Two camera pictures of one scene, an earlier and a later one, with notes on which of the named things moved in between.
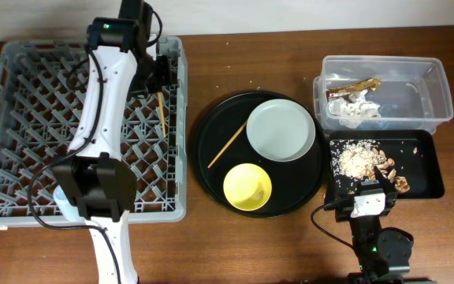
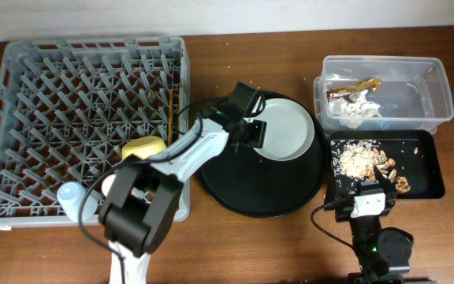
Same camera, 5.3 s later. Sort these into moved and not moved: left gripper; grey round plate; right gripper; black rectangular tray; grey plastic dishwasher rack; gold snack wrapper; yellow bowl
Moved: yellow bowl; left gripper
Not moved: black rectangular tray; grey round plate; gold snack wrapper; right gripper; grey plastic dishwasher rack
